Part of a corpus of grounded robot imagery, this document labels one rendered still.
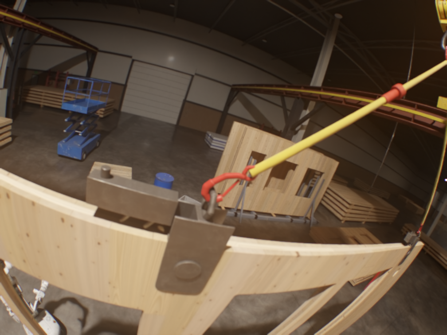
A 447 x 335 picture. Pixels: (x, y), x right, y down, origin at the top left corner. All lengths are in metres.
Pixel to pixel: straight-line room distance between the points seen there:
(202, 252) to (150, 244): 0.17
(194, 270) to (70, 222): 0.44
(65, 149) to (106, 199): 7.75
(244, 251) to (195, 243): 0.19
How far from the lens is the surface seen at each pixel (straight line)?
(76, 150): 8.09
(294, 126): 10.08
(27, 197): 0.76
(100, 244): 0.70
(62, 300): 4.00
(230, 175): 0.57
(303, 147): 0.63
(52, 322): 3.45
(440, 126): 6.57
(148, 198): 0.56
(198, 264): 0.70
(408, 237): 2.40
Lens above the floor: 3.44
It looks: 17 degrees down
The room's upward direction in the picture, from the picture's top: 20 degrees clockwise
